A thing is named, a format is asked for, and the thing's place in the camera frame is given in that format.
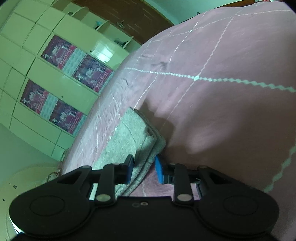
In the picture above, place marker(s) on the lower right red poster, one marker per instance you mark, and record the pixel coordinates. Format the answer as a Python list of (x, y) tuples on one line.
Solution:
[(66, 117)]

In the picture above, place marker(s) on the lower left red poster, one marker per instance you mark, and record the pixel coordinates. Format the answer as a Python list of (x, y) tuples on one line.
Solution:
[(34, 96)]

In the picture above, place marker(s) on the cream wardrobe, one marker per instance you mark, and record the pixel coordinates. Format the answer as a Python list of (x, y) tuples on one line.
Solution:
[(26, 29)]

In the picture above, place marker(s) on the upper right red poster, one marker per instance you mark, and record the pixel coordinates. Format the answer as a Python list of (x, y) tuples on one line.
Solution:
[(92, 73)]

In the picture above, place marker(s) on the red poster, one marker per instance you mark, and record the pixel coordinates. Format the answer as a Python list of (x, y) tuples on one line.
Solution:
[(66, 117), (92, 73), (58, 52), (34, 96)]

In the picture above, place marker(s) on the corner open shelves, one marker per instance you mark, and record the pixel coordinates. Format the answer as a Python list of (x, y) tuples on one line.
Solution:
[(98, 23)]

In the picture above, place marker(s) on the pink checked bedspread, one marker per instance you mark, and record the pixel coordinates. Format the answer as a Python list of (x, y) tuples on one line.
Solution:
[(220, 88)]

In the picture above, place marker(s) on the brown wooden door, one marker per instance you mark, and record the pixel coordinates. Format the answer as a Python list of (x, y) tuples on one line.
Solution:
[(135, 18)]

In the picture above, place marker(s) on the grey-green sweatpants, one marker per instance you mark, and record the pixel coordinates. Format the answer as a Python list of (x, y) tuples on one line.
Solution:
[(134, 135)]

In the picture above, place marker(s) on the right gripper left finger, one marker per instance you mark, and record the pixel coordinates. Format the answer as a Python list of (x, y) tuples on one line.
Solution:
[(112, 175)]

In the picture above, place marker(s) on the cream round headboard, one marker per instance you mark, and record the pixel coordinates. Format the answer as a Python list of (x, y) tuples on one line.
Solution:
[(18, 183)]

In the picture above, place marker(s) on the upper left red poster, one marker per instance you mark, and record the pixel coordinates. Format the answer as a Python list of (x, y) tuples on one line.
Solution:
[(58, 52)]

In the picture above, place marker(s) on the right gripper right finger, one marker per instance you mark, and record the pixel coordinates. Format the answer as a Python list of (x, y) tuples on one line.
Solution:
[(176, 175)]

